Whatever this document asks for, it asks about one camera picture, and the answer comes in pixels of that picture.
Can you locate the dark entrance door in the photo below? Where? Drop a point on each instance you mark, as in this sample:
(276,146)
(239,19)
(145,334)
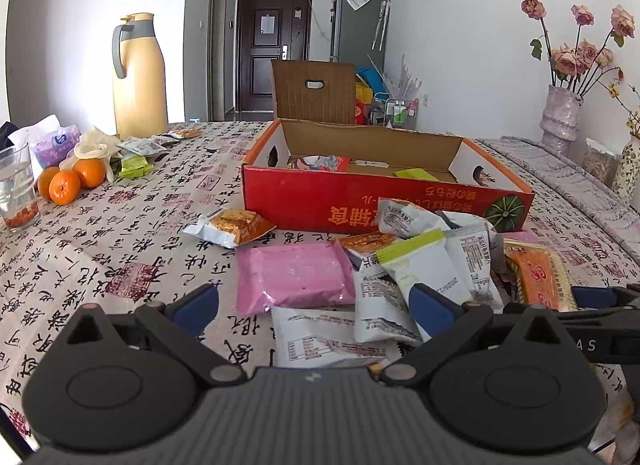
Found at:
(265,50)

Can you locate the lavender dried flowers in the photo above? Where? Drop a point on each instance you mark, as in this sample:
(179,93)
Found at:
(407,77)

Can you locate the yellow thermos jug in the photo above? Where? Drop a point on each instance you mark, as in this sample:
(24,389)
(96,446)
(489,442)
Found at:
(140,90)

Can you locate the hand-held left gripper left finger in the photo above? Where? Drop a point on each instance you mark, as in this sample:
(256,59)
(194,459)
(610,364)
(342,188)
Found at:
(201,302)

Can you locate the white folded umbrella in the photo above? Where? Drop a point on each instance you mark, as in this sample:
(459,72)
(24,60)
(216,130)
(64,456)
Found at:
(382,20)

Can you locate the black bag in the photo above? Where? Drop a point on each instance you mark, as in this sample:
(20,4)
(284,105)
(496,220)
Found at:
(7,132)

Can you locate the dried rose bouquet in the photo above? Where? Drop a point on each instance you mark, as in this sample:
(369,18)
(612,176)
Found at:
(575,52)

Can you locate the purple tissue pack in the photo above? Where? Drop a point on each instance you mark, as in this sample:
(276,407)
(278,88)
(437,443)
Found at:
(52,147)

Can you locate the blue bag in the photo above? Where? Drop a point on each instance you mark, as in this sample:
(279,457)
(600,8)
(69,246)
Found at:
(371,77)

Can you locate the glass storage jar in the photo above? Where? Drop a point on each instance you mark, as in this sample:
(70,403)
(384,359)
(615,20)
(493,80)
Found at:
(597,161)

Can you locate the green striped snack packet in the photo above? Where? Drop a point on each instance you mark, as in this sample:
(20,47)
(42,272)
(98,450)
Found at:
(425,257)

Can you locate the glass cup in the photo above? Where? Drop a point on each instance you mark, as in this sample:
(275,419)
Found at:
(17,190)

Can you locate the yellow-green snack packet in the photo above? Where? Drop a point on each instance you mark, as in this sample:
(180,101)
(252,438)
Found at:
(422,175)

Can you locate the white plastic bag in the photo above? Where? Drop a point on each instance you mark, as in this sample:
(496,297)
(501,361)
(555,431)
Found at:
(35,131)

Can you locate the grey refrigerator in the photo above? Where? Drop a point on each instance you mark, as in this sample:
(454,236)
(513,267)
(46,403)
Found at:
(357,30)

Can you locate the grey patterned cloth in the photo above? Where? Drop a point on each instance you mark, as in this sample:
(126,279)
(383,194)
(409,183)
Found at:
(575,185)

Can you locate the yellow flower sprigs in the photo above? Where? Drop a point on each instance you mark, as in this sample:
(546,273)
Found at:
(631,110)

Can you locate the yellow bag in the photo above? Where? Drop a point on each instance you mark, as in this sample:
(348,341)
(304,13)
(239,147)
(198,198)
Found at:
(362,93)

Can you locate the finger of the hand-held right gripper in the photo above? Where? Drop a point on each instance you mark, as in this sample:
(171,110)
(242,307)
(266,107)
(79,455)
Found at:
(600,297)

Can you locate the floral patterned vase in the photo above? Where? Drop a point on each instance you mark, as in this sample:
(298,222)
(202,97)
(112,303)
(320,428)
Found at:
(627,170)

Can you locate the small green snack packet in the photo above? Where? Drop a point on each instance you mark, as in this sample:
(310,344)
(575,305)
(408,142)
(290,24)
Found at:
(132,165)

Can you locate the pink textured vase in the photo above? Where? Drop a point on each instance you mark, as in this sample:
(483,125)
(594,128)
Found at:
(562,117)

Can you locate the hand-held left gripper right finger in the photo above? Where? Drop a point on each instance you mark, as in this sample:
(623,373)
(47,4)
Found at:
(429,302)

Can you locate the white interior door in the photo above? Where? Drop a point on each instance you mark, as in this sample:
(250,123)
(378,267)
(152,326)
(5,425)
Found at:
(217,50)

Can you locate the pink snack packet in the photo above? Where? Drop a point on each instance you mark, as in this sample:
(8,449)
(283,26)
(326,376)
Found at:
(295,275)

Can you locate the wooden chair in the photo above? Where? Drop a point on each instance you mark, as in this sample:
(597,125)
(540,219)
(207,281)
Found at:
(310,100)

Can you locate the red blue printed snack packet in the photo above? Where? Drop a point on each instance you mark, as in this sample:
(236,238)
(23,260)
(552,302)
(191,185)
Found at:
(320,163)

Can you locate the orange-red cardboard box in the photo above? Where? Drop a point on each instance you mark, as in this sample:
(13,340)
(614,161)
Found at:
(310,195)

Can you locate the white snack packet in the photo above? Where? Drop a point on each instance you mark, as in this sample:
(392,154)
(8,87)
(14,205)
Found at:
(142,146)

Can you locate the pile of snack packets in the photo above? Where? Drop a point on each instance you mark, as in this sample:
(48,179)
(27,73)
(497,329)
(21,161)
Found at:
(385,305)

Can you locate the red gift box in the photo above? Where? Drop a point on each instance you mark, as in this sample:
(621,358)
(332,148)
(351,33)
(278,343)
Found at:
(361,112)

